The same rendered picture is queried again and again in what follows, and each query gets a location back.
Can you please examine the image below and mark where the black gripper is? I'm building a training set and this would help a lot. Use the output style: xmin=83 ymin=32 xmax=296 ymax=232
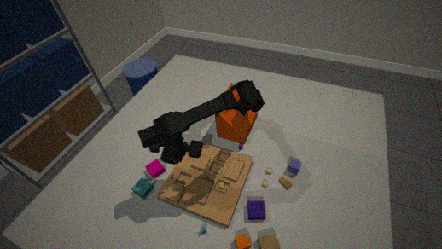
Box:
xmin=148 ymin=136 xmax=203 ymax=159

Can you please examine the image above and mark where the magenta block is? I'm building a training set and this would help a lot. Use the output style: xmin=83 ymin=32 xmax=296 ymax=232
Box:
xmin=145 ymin=159 xmax=165 ymax=179

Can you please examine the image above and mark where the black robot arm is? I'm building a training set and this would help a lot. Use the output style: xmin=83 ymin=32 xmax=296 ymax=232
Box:
xmin=138 ymin=80 xmax=265 ymax=165

